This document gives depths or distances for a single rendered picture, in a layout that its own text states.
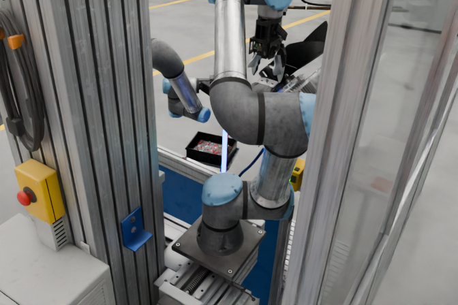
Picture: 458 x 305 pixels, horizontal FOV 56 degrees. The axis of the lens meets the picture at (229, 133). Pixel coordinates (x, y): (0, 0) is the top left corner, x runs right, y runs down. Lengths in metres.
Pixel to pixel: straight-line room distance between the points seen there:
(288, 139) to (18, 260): 0.71
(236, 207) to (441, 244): 2.14
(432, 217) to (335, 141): 2.98
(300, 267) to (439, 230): 2.79
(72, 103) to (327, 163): 0.57
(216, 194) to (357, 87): 0.88
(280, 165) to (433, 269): 2.09
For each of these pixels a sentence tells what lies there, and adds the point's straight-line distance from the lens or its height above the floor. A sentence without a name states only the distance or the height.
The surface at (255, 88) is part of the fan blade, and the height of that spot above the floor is 1.18.
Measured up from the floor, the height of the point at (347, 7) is 1.97.
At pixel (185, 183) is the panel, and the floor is 0.72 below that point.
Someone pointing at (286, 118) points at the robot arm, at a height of 1.62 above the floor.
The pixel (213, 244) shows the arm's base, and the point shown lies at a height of 1.08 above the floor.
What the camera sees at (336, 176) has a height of 1.80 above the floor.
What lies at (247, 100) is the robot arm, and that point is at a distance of 0.90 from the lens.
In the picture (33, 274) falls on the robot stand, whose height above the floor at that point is 1.23.
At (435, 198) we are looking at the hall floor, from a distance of 3.58.
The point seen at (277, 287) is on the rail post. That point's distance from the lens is 2.18.
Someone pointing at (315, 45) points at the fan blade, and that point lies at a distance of 1.90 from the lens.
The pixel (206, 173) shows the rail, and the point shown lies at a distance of 1.97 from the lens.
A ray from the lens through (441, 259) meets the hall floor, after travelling 3.11.
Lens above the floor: 2.06
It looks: 32 degrees down
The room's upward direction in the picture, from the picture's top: 3 degrees clockwise
